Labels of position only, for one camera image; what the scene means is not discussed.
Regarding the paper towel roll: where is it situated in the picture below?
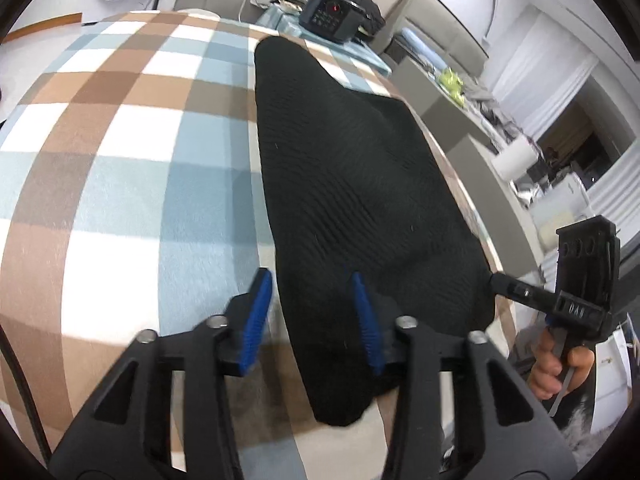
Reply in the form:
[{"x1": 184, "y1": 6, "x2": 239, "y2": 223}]
[{"x1": 491, "y1": 135, "x2": 535, "y2": 182}]

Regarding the round white stool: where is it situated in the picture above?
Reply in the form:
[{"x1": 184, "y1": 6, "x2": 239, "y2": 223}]
[{"x1": 175, "y1": 6, "x2": 223, "y2": 21}]

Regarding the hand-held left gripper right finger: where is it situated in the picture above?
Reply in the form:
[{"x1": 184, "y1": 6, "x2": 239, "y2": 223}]
[{"x1": 350, "y1": 271, "x2": 579, "y2": 480}]

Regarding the grey square stool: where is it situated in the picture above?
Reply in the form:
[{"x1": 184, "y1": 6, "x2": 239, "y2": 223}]
[{"x1": 390, "y1": 47, "x2": 493, "y2": 126}]

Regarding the blue pillow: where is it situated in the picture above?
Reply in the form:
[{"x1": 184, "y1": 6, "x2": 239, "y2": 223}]
[{"x1": 400, "y1": 27, "x2": 448, "y2": 68}]

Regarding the black cable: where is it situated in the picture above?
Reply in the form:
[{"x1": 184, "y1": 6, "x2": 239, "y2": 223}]
[{"x1": 0, "y1": 322, "x2": 53, "y2": 461}]

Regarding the person's right hand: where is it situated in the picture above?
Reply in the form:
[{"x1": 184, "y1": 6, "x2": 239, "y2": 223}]
[{"x1": 529, "y1": 327, "x2": 596, "y2": 401}]

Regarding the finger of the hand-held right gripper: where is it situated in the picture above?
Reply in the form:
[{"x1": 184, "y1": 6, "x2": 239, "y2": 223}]
[{"x1": 490, "y1": 271, "x2": 559, "y2": 312}]

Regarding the person's right forearm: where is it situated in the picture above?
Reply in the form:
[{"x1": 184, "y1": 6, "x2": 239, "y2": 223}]
[{"x1": 555, "y1": 385, "x2": 606, "y2": 466}]

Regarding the white curtain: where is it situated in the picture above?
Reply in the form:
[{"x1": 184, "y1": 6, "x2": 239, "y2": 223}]
[{"x1": 480, "y1": 7, "x2": 601, "y2": 136}]

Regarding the grey duvet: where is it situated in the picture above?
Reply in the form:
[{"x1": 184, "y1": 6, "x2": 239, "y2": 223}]
[{"x1": 465, "y1": 82, "x2": 526, "y2": 136}]

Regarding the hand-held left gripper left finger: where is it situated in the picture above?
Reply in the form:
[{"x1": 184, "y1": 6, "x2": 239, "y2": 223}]
[{"x1": 50, "y1": 266, "x2": 275, "y2": 480}]

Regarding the black knit sweater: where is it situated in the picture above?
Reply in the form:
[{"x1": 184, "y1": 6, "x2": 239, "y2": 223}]
[{"x1": 254, "y1": 36, "x2": 496, "y2": 426}]

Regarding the blue checked side table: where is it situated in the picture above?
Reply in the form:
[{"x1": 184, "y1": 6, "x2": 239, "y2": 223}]
[{"x1": 255, "y1": 2, "x2": 393, "y2": 76}]

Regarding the brown blue checked tablecloth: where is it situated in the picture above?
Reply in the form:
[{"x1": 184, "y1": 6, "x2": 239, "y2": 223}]
[{"x1": 0, "y1": 9, "x2": 518, "y2": 480}]

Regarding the black pressure cooker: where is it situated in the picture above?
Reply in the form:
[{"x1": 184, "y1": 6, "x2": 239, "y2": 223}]
[{"x1": 298, "y1": 0, "x2": 371, "y2": 43}]

